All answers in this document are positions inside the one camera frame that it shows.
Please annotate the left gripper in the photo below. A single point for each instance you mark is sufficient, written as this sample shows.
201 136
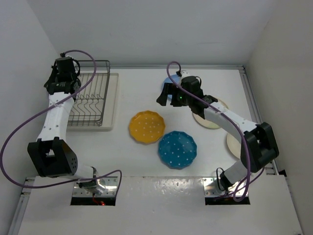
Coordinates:
50 81

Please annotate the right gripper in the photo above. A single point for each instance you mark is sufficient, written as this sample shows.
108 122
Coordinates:
167 90

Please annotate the metal base plate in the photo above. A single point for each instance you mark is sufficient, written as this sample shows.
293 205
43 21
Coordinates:
104 187
211 190

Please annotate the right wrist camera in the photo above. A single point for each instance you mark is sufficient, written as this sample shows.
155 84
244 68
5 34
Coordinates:
182 74

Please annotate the wire dish rack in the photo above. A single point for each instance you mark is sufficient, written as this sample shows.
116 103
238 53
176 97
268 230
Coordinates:
88 109

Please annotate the yellow dotted plate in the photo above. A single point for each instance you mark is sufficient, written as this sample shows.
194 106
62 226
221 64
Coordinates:
147 127

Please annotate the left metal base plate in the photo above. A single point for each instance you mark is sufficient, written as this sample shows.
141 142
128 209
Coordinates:
104 187

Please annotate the cream drip tray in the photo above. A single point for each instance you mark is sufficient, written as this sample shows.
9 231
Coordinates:
110 107

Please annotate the light blue plate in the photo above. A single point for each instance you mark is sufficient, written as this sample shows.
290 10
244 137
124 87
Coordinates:
168 80

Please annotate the cream green plate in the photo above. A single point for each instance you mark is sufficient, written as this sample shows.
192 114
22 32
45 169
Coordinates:
206 123

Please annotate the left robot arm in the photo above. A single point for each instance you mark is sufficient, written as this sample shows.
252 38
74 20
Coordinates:
50 153

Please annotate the teal dotted plate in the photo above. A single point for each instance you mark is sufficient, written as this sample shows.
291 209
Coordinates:
177 150

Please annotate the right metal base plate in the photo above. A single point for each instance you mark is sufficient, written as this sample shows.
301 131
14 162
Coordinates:
211 190

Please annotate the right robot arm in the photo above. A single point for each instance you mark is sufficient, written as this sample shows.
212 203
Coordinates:
258 143

